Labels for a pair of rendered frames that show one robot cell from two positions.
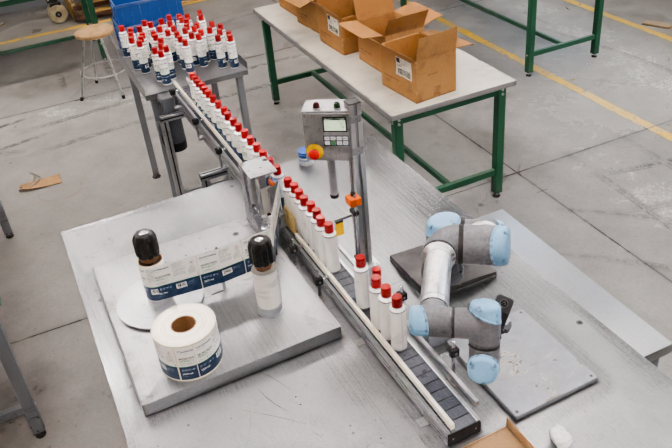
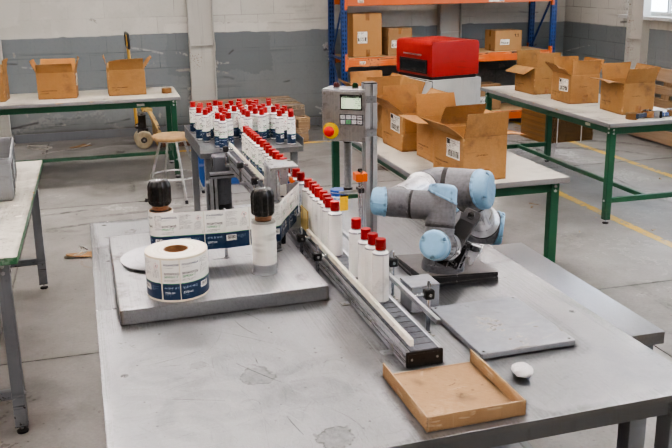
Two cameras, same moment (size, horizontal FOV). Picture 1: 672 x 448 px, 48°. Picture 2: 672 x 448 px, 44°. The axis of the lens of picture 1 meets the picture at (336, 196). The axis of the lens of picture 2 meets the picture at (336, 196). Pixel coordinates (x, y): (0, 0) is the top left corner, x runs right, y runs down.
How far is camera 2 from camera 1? 103 cm
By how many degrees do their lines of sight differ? 18
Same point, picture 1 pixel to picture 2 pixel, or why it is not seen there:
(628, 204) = not seen: outside the picture
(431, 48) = (481, 128)
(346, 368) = (325, 316)
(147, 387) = (129, 302)
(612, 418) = (582, 368)
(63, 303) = (78, 340)
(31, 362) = (32, 378)
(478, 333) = (432, 208)
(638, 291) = not seen: outside the picture
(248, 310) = (243, 270)
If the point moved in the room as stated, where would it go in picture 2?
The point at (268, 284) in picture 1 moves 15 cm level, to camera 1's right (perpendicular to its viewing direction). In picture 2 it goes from (264, 236) to (309, 236)
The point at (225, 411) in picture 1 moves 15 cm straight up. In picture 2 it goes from (197, 329) to (195, 283)
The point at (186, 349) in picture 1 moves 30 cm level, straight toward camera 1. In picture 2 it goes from (172, 263) to (171, 298)
